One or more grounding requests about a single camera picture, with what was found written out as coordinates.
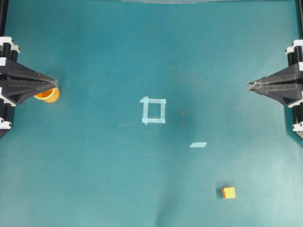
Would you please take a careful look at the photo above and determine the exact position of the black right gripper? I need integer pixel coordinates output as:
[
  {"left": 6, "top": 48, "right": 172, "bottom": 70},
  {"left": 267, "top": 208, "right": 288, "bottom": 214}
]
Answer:
[{"left": 247, "top": 39, "right": 303, "bottom": 139}]

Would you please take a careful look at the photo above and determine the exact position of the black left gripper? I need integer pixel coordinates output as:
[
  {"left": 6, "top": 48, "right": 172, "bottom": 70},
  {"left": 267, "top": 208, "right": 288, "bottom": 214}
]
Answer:
[{"left": 0, "top": 36, "right": 57, "bottom": 138}]

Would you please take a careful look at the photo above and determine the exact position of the orange yellow plastic cup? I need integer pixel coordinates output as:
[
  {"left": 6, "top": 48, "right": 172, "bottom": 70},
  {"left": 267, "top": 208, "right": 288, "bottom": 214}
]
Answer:
[{"left": 34, "top": 87, "right": 60, "bottom": 103}]

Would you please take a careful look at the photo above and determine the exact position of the yellow orange cube block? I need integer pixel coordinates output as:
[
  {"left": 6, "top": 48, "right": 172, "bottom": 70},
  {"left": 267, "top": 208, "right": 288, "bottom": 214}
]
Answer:
[{"left": 222, "top": 187, "right": 236, "bottom": 199}]

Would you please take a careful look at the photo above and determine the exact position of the blue tape strip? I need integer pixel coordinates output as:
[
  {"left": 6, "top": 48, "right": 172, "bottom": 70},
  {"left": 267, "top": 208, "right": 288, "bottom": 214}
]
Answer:
[{"left": 190, "top": 142, "right": 207, "bottom": 148}]

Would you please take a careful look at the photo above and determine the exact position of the blue tape square outline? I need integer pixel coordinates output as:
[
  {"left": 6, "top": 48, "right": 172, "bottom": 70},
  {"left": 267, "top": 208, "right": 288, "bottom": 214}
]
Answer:
[{"left": 140, "top": 96, "right": 167, "bottom": 125}]

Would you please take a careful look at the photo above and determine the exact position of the black left frame post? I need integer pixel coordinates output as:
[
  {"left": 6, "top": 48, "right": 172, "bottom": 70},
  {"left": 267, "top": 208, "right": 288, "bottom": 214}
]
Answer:
[{"left": 0, "top": 0, "right": 9, "bottom": 36}]

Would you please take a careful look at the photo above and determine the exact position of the black frame post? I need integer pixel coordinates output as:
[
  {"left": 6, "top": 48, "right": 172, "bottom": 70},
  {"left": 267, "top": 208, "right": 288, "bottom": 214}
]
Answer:
[
  {"left": 0, "top": 0, "right": 9, "bottom": 36},
  {"left": 295, "top": 0, "right": 303, "bottom": 39}
]

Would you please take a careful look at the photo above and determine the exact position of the black right frame post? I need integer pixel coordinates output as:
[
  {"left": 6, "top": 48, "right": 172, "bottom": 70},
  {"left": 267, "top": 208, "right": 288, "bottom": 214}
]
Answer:
[{"left": 295, "top": 0, "right": 303, "bottom": 39}]

